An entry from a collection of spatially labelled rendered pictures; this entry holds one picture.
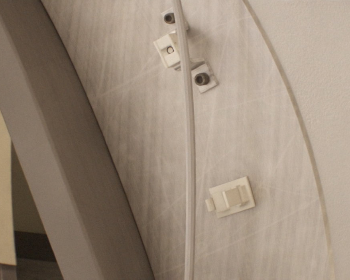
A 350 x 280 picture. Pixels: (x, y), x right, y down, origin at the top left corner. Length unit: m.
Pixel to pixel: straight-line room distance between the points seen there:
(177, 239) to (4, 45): 0.14
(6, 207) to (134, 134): 4.95
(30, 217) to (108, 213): 5.55
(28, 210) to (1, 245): 0.59
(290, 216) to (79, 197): 0.10
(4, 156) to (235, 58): 4.96
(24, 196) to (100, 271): 5.56
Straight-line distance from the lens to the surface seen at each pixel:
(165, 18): 1.03
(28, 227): 6.60
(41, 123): 1.02
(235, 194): 1.01
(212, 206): 1.02
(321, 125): 1.00
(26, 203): 6.58
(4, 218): 6.01
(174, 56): 1.01
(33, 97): 1.02
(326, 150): 1.00
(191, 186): 1.00
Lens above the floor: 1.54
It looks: 10 degrees down
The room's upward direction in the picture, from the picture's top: 3 degrees clockwise
